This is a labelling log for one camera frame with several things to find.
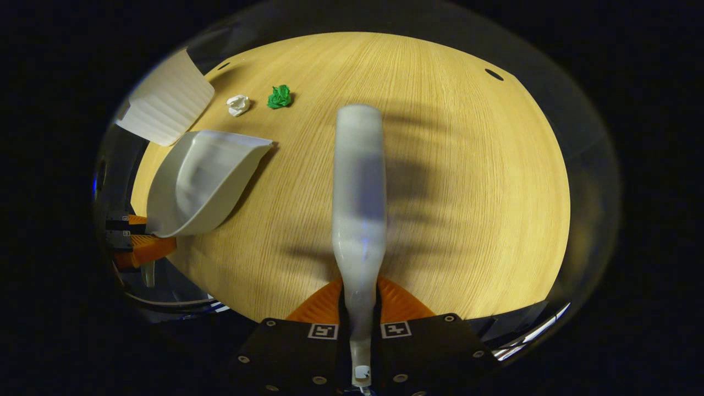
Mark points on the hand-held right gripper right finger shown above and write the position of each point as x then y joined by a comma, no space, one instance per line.
429,357

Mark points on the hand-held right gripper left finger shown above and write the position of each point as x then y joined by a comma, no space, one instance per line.
297,357

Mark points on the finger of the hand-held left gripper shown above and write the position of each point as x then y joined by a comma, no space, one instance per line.
124,222
148,250

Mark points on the white plastic dustpan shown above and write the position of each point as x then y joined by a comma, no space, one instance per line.
203,181

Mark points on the white plastic garbage bin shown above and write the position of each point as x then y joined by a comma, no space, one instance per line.
165,104

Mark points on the small white broom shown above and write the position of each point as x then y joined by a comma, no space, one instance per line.
358,209

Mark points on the white paper ball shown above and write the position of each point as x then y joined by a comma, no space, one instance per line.
238,105

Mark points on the green paper ball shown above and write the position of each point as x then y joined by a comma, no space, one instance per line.
280,97

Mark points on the wooden desktop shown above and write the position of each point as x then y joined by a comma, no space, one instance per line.
467,192

